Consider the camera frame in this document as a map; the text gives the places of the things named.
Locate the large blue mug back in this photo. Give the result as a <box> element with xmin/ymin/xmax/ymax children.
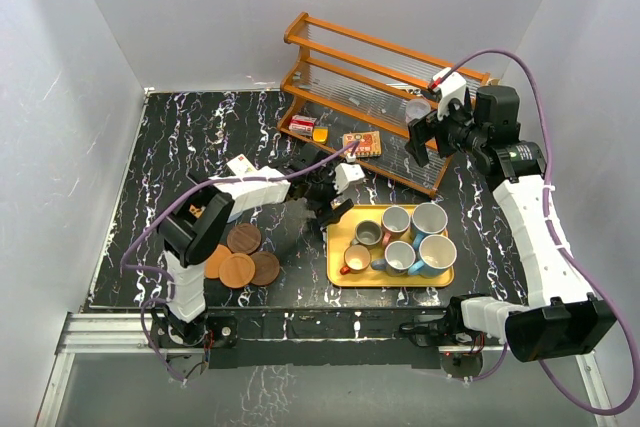
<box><xmin>410</xmin><ymin>202</ymin><xmax>448</xmax><ymax>249</ymax></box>

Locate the large blue mug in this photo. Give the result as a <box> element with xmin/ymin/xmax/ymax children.
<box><xmin>407</xmin><ymin>235</ymin><xmax>457</xmax><ymax>278</ymax></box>
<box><xmin>410</xmin><ymin>202</ymin><xmax>448</xmax><ymax>249</ymax></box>

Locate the light wooden ridged coaster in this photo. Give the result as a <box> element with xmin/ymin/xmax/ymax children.
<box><xmin>219</xmin><ymin>253</ymin><xmax>256</xmax><ymax>289</ymax></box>

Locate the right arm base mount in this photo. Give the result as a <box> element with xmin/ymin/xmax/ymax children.
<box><xmin>398</xmin><ymin>294</ymin><xmax>513</xmax><ymax>354</ymax></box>

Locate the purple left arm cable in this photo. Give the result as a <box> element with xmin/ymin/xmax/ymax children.
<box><xmin>119</xmin><ymin>139</ymin><xmax>362</xmax><ymax>384</ymax></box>

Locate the white yellow carton box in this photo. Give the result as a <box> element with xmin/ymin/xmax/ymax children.
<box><xmin>226</xmin><ymin>154</ymin><xmax>257</xmax><ymax>177</ymax></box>

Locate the pink grey mug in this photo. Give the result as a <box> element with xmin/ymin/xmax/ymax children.
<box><xmin>381</xmin><ymin>205</ymin><xmax>411</xmax><ymax>247</ymax></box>

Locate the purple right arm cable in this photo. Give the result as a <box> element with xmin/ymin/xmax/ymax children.
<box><xmin>433</xmin><ymin>49</ymin><xmax>634</xmax><ymax>416</ymax></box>

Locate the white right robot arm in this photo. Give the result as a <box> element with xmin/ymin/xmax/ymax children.
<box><xmin>405</xmin><ymin>85</ymin><xmax>616</xmax><ymax>362</ymax></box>

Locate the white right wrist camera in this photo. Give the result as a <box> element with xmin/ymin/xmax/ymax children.
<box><xmin>428</xmin><ymin>67</ymin><xmax>467</xmax><ymax>121</ymax></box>

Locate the small grey green cup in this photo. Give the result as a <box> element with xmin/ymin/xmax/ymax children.
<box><xmin>351</xmin><ymin>220</ymin><xmax>383</xmax><ymax>249</ymax></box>

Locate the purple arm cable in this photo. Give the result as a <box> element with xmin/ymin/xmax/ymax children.
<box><xmin>119</xmin><ymin>139</ymin><xmax>362</xmax><ymax>384</ymax></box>
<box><xmin>433</xmin><ymin>49</ymin><xmax>634</xmax><ymax>416</ymax></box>

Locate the small red orange cup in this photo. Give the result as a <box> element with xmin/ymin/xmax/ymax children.
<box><xmin>339</xmin><ymin>245</ymin><xmax>371</xmax><ymax>275</ymax></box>

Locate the orange yellow small packet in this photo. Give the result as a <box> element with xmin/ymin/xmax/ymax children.
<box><xmin>312</xmin><ymin>126</ymin><xmax>329</xmax><ymax>144</ymax></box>

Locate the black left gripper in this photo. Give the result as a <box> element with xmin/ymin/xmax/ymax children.
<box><xmin>304</xmin><ymin>161</ymin><xmax>352</xmax><ymax>226</ymax></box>

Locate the dark walnut coaster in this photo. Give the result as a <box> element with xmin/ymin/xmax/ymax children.
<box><xmin>250</xmin><ymin>251</ymin><xmax>280</xmax><ymax>287</ymax></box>
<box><xmin>226</xmin><ymin>223</ymin><xmax>262</xmax><ymax>255</ymax></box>

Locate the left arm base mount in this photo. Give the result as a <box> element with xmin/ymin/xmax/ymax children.
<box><xmin>151</xmin><ymin>307</ymin><xmax>238</xmax><ymax>369</ymax></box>

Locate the large blue mug front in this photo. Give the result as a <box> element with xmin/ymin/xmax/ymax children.
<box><xmin>407</xmin><ymin>235</ymin><xmax>457</xmax><ymax>278</ymax></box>

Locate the plain orange wooden coaster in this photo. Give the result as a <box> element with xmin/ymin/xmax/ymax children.
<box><xmin>204</xmin><ymin>244</ymin><xmax>232</xmax><ymax>280</ymax></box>

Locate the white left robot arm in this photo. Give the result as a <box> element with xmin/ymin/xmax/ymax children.
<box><xmin>156</xmin><ymin>145</ymin><xmax>364</xmax><ymax>346</ymax></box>

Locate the orange wooden shelf rack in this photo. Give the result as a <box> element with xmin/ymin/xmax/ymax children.
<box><xmin>276</xmin><ymin>11</ymin><xmax>492</xmax><ymax>199</ymax></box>

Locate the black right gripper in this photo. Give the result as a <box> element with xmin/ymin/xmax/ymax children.
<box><xmin>405</xmin><ymin>92</ymin><xmax>487</xmax><ymax>167</ymax></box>

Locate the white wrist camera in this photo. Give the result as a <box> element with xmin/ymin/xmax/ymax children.
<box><xmin>428</xmin><ymin>67</ymin><xmax>467</xmax><ymax>121</ymax></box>
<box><xmin>334</xmin><ymin>163</ymin><xmax>365</xmax><ymax>194</ymax></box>

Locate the clear plastic cup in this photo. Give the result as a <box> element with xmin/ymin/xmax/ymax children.
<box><xmin>405</xmin><ymin>98</ymin><xmax>432</xmax><ymax>124</ymax></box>

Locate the orange snack package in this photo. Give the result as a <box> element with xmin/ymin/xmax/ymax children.
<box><xmin>342</xmin><ymin>131</ymin><xmax>382</xmax><ymax>158</ymax></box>

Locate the grey blue speckled mug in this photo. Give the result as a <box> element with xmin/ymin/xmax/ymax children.
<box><xmin>371</xmin><ymin>240</ymin><xmax>416</xmax><ymax>277</ymax></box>

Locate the yellow serving tray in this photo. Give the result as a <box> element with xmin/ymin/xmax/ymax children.
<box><xmin>325</xmin><ymin>204</ymin><xmax>456</xmax><ymax>289</ymax></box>

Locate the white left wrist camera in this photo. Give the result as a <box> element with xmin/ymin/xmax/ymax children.
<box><xmin>334</xmin><ymin>163</ymin><xmax>365</xmax><ymax>194</ymax></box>

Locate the red white small box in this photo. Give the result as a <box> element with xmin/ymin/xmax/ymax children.
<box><xmin>288</xmin><ymin>115</ymin><xmax>317</xmax><ymax>137</ymax></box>

